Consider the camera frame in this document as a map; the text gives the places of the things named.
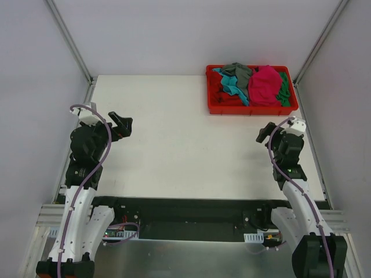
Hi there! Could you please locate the magenta t shirt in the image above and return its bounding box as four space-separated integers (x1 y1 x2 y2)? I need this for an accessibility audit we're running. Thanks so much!
248 65 282 107

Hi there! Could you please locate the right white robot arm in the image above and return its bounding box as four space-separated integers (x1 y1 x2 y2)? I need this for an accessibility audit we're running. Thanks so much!
256 117 348 277

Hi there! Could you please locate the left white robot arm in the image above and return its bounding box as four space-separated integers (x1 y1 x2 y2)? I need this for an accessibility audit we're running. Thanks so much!
35 111 133 277

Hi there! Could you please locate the green t shirt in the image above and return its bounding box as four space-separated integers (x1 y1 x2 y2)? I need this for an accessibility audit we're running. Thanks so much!
276 72 290 107

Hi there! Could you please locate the red plastic bin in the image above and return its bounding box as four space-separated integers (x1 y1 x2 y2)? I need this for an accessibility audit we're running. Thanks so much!
205 65 299 116

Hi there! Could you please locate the red t shirt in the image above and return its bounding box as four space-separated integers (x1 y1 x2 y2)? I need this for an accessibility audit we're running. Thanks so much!
206 70 245 107

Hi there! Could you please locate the teal t shirt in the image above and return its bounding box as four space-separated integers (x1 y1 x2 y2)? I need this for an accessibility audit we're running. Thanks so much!
212 68 249 106

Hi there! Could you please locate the grey t shirt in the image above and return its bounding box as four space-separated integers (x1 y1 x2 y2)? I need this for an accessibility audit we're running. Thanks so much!
221 63 253 97

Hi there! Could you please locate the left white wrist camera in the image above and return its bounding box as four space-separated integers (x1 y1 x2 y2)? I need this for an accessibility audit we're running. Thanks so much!
71 105 100 126

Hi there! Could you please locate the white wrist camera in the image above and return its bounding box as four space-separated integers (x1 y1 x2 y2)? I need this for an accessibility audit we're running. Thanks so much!
71 105 100 126
285 116 307 136

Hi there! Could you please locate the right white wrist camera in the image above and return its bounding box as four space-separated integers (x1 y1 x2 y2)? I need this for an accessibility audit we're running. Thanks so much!
285 116 307 136

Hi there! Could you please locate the left aluminium frame post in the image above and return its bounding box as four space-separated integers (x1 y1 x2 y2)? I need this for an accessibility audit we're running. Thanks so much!
45 0 95 85

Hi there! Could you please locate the aluminium frame post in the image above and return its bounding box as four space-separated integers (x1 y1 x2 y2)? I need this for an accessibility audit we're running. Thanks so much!
45 0 95 85
293 0 350 86

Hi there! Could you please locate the right white cable duct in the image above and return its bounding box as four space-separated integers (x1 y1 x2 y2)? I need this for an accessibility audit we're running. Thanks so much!
243 231 264 244

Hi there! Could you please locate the white cable duct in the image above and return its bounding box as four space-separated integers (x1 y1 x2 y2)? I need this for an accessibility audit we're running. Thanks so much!
243 231 264 244
48 227 139 240

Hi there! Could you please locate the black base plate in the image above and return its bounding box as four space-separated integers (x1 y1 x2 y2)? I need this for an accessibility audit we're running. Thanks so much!
92 196 289 242

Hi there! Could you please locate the left white cable duct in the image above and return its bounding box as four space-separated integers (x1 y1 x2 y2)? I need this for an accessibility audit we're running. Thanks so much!
48 227 139 240

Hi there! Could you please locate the right aluminium frame post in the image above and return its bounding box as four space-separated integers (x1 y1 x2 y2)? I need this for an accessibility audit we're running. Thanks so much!
293 0 350 86

